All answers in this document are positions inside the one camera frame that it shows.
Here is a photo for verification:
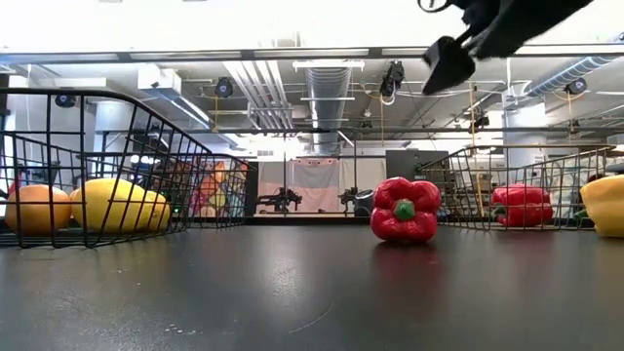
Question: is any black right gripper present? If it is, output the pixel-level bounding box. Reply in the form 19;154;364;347
421;0;595;97

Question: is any black table mat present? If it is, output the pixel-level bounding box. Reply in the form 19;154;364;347
0;216;624;351

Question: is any bronze wire basket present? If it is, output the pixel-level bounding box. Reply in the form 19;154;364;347
417;144;616;232

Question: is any yellow lemon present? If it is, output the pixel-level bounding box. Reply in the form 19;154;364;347
143;189;172;231
70;177;151;234

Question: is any long ceiling light fixture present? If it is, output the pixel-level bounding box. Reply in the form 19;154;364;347
0;44;624;63

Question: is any black hanging cable reel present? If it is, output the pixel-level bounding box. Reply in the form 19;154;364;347
378;60;407;106

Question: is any white cloth screen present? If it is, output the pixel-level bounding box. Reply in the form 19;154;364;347
287;158;342;214

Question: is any yellow bell pepper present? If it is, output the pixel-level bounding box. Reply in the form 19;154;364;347
579;175;624;239

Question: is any black wire basket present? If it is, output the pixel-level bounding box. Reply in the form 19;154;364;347
0;87;215;250
77;153;255;230

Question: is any black round bin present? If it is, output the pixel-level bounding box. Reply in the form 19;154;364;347
354;188;375;217

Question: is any red bell pepper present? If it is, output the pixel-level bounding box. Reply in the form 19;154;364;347
490;183;555;228
370;176;443;244

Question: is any orange fruit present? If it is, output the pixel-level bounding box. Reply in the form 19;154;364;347
4;183;73;238

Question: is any silver ventilation duct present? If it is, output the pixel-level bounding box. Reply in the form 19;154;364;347
526;55;623;98
304;66;353;156

